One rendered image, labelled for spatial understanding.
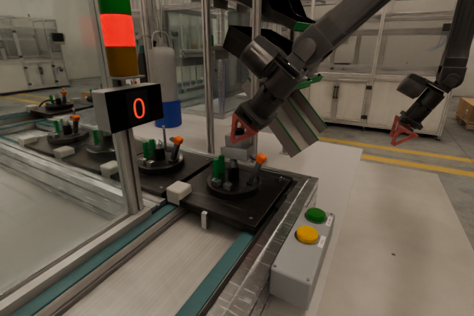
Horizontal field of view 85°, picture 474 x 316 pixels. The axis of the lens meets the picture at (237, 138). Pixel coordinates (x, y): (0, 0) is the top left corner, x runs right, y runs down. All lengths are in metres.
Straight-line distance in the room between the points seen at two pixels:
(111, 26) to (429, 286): 0.76
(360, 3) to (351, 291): 0.54
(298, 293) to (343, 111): 4.26
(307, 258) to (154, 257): 0.29
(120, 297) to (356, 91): 4.34
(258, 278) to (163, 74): 1.22
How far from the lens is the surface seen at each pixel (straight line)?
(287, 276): 0.49
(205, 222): 0.60
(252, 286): 0.46
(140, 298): 0.53
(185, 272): 0.55
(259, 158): 0.60
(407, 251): 0.77
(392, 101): 4.61
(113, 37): 0.50
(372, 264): 0.70
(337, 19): 0.54
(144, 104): 0.52
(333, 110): 4.65
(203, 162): 0.81
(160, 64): 1.50
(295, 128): 0.92
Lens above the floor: 1.31
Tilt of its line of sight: 20 degrees down
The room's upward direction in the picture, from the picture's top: straight up
